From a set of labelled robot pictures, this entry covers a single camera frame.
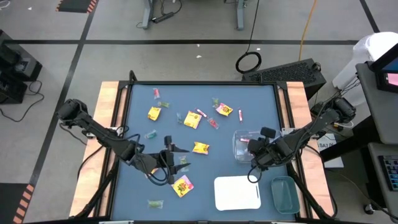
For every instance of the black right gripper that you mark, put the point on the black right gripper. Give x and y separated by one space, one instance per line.
273 152

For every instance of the grey keyboard desk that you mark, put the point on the grey keyboard desk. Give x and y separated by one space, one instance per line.
376 186

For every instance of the grey desk leg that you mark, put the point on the grey desk leg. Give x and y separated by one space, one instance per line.
239 15
148 14

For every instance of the black aluminium table frame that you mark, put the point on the black aluminium table frame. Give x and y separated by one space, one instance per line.
202 82

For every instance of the black equipment cart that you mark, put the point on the black equipment cart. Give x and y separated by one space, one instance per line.
15 68

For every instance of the red Jolly Rancher candy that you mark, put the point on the red Jolly Rancher candy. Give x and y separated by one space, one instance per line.
213 123
156 93

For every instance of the clear plastic container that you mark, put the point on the clear plastic container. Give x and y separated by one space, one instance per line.
241 155

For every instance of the teal plastic tray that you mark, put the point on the teal plastic tray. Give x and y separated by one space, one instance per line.
284 194

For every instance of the black hazard-striped floor mat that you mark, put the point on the black hazard-striped floor mat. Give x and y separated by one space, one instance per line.
76 5
12 202

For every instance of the black caster wheel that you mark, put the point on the black caster wheel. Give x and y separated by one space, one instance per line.
368 209

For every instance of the white paper sheet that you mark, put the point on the white paper sheet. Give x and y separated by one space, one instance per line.
334 160

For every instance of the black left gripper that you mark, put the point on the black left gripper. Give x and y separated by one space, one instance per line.
152 160

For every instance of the black screen with pink display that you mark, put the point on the black screen with pink display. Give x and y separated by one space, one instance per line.
387 70

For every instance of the black perforated computer case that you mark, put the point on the black perforated computer case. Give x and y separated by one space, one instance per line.
284 74

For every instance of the grey side desk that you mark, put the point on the grey side desk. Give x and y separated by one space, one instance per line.
377 109

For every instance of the dark computer keyboard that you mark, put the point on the dark computer keyboard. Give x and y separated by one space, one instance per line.
390 172

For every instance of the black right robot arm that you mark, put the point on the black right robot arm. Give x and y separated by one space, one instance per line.
317 124

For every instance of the black power strip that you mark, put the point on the black power strip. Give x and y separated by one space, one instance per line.
164 17

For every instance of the Smarties candy roll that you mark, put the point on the Smarties candy roll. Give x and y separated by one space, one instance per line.
245 140
240 115
201 112

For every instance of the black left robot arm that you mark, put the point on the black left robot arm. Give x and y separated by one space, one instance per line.
99 132

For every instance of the white plastic bin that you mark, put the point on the white plastic bin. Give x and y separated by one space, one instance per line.
237 196

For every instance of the white plastic cover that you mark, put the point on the white plastic cover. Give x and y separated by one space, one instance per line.
370 46

